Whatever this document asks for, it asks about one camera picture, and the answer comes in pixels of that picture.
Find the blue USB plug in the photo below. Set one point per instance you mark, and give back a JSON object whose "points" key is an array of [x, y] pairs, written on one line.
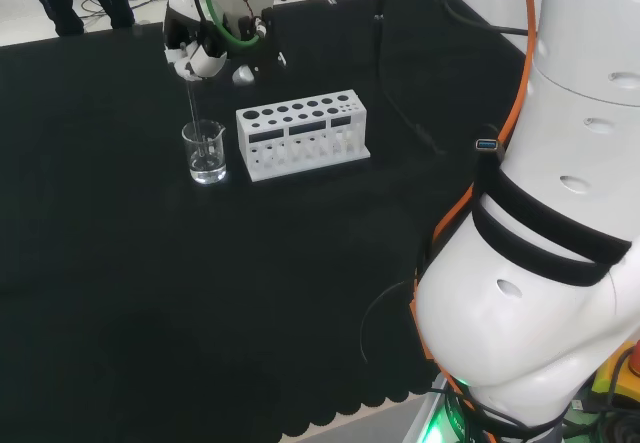
{"points": [[485, 144]]}

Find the person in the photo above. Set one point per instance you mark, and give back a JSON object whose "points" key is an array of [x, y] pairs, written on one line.
{"points": [[62, 8]]}

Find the clear glass rod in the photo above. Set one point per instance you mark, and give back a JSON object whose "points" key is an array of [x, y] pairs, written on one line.
{"points": [[192, 108]]}

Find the black bench cloth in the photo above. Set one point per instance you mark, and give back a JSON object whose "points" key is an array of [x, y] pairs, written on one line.
{"points": [[150, 288]]}

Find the clear glass beaker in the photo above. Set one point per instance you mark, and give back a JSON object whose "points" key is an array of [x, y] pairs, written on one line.
{"points": [[205, 175]]}

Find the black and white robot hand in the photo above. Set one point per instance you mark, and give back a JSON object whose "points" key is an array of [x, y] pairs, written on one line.
{"points": [[197, 65]]}

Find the yellow stop button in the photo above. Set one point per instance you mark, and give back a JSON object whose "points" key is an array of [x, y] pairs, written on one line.
{"points": [[625, 378]]}

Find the white test tube rack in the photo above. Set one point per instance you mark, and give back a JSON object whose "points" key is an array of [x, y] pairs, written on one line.
{"points": [[243, 138]]}

